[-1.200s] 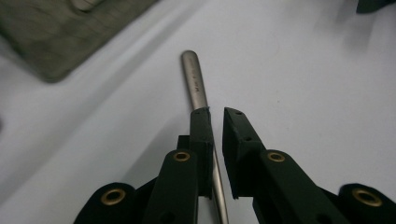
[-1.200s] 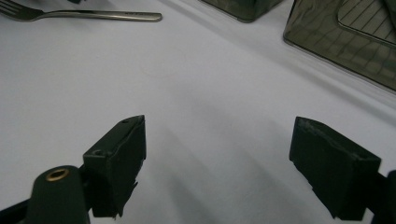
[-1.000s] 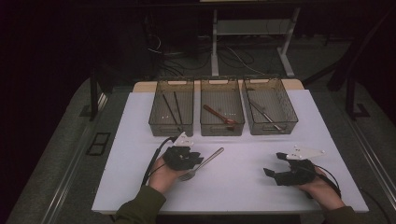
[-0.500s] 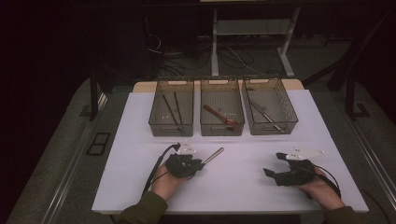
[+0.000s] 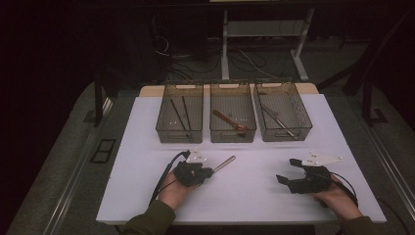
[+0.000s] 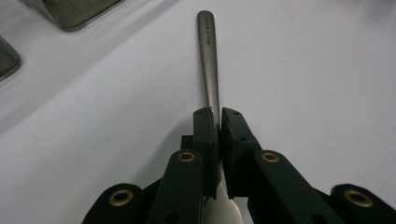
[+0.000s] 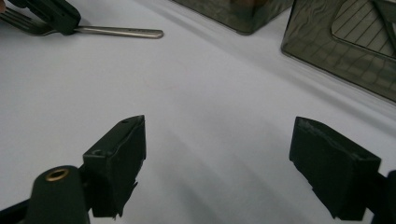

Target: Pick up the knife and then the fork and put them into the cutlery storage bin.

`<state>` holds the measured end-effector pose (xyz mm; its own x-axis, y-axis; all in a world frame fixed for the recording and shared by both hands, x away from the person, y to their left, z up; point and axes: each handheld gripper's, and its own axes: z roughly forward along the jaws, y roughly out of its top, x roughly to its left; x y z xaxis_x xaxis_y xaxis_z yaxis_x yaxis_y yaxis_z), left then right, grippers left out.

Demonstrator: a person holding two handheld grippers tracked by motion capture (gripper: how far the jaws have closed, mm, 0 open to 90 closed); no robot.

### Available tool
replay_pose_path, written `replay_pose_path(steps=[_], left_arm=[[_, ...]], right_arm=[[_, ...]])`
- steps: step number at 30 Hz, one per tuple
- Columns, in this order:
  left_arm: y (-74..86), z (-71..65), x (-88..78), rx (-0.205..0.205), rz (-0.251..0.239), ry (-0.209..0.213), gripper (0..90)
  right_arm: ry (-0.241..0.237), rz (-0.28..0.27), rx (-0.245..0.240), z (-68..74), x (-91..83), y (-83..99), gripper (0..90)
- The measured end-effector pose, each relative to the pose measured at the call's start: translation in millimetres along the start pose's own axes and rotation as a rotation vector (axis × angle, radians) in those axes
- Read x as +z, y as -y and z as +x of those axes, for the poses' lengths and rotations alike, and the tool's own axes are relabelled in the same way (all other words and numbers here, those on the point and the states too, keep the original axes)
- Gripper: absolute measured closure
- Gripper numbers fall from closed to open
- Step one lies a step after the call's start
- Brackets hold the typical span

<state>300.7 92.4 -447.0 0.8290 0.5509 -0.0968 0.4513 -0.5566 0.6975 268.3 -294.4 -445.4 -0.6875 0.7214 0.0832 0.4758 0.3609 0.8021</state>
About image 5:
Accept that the metal floor rail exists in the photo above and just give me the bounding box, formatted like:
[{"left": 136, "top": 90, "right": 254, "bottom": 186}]
[
  {"left": 358, "top": 120, "right": 415, "bottom": 210},
  {"left": 42, "top": 97, "right": 114, "bottom": 235}
]

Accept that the black floor socket frame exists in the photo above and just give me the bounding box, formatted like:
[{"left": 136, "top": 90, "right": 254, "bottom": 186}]
[{"left": 90, "top": 138, "right": 117, "bottom": 165}]

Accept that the right hand-held gripper black cable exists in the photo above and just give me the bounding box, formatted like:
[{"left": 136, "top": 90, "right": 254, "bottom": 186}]
[{"left": 331, "top": 170, "right": 359, "bottom": 209}]

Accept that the white board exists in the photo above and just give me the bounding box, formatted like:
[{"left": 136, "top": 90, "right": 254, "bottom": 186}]
[{"left": 96, "top": 93, "right": 388, "bottom": 226}]

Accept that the bundle of floor cables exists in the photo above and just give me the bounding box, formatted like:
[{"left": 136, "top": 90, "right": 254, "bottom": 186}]
[{"left": 153, "top": 35, "right": 278, "bottom": 81}]

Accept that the dark metal stand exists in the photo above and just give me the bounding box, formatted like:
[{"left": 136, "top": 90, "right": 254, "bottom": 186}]
[{"left": 342, "top": 9, "right": 415, "bottom": 127}]

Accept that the person's left hand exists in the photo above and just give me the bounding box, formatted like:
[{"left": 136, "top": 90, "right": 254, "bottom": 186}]
[{"left": 158, "top": 170, "right": 197, "bottom": 211}]

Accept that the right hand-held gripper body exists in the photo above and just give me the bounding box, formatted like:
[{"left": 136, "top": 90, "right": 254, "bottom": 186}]
[{"left": 290, "top": 151, "right": 345, "bottom": 195}]

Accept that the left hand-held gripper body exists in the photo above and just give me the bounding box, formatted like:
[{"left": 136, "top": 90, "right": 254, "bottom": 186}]
[{"left": 172, "top": 147, "right": 209, "bottom": 188}]

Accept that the white metal desk frame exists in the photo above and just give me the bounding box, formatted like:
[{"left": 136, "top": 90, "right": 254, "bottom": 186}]
[{"left": 220, "top": 8, "right": 316, "bottom": 82}]

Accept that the smoky clear plastic bin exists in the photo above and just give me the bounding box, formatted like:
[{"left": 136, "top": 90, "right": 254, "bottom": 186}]
[
  {"left": 156, "top": 81, "right": 205, "bottom": 145},
  {"left": 253, "top": 79, "right": 313, "bottom": 143},
  {"left": 208, "top": 81, "right": 257, "bottom": 144}
]

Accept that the metal fork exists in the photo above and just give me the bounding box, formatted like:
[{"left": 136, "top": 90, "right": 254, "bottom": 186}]
[
  {"left": 260, "top": 103, "right": 300, "bottom": 139},
  {"left": 211, "top": 155, "right": 237, "bottom": 173}
]

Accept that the brown wooden spoon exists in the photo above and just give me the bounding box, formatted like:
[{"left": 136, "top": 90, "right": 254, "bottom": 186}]
[{"left": 212, "top": 109, "right": 252, "bottom": 135}]

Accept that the person's right hand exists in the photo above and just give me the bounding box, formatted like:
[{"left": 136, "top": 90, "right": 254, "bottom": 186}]
[{"left": 312, "top": 174, "right": 364, "bottom": 221}]

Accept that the hand-held gripper black cable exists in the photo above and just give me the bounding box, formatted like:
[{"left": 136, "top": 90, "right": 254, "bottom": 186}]
[
  {"left": 331, "top": 170, "right": 359, "bottom": 209},
  {"left": 149, "top": 149, "right": 192, "bottom": 207}
]

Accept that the left hand-held gripper black cable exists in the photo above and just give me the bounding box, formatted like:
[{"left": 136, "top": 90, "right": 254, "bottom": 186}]
[{"left": 149, "top": 149, "right": 192, "bottom": 207}]

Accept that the black chopstick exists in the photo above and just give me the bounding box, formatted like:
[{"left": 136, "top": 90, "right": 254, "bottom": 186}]
[
  {"left": 169, "top": 97, "right": 190, "bottom": 132},
  {"left": 181, "top": 95, "right": 193, "bottom": 132}
]

